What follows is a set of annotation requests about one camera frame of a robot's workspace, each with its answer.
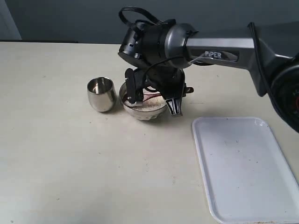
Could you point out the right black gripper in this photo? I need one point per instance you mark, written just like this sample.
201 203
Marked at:
170 82

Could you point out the dark red wooden spoon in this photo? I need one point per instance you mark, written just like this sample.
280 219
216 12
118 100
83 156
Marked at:
147 96

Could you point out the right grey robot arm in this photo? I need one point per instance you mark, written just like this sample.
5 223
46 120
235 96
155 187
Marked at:
160 51

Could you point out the white rice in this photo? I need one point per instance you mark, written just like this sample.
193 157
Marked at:
149 105

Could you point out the steel bowl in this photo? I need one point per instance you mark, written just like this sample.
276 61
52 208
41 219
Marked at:
140 115

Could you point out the steel cup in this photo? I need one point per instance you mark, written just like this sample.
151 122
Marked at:
101 94

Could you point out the white plastic tray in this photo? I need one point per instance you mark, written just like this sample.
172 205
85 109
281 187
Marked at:
246 177

